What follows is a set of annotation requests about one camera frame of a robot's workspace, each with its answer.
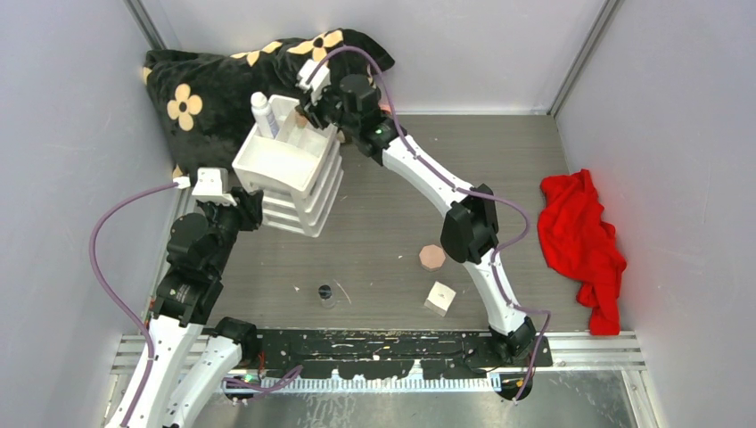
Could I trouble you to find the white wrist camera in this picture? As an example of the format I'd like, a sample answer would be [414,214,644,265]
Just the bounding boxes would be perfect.
[192,168,237,206]
[297,59,331,104]

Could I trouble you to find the pink octagonal compact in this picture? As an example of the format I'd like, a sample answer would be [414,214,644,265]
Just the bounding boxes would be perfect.
[418,244,447,272]

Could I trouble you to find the red cloth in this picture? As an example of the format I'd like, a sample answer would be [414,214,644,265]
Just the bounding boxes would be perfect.
[537,169,627,336]

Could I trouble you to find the white cube box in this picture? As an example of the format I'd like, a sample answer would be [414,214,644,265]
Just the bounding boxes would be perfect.
[423,281,456,317]

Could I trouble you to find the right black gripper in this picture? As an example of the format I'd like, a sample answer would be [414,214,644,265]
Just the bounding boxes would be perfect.
[295,84,358,135]

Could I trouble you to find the white plastic drawer organizer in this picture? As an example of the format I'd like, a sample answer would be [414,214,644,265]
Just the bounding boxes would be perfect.
[232,95,343,237]

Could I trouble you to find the aluminium frame rail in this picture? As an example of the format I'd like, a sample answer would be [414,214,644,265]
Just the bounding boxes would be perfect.
[112,329,645,399]

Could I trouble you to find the clear jar black lid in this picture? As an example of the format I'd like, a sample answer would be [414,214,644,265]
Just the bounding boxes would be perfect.
[317,284,337,309]

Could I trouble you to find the small green circuit board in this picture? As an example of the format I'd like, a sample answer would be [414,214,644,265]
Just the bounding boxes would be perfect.
[224,375,263,391]

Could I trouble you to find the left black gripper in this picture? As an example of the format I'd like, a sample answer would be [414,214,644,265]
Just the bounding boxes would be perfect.
[197,185,262,275]

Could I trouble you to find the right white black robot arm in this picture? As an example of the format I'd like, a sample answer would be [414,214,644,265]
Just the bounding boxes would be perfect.
[298,74,539,366]

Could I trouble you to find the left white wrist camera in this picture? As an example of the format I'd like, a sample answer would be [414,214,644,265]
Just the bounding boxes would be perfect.
[192,168,237,206]

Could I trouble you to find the black floral plush blanket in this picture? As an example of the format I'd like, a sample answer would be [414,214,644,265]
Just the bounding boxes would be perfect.
[142,29,395,177]

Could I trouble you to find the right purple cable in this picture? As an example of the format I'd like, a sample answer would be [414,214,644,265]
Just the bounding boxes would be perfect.
[304,45,552,404]

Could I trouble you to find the white plastic bottle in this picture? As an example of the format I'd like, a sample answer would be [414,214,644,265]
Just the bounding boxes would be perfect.
[251,92,280,139]

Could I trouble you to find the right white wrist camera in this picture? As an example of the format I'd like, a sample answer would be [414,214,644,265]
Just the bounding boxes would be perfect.
[297,59,331,104]

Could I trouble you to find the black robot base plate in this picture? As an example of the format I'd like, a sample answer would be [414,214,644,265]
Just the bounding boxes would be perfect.
[237,329,534,380]

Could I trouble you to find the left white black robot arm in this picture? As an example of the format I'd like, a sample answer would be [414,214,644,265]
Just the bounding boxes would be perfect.
[107,187,263,427]

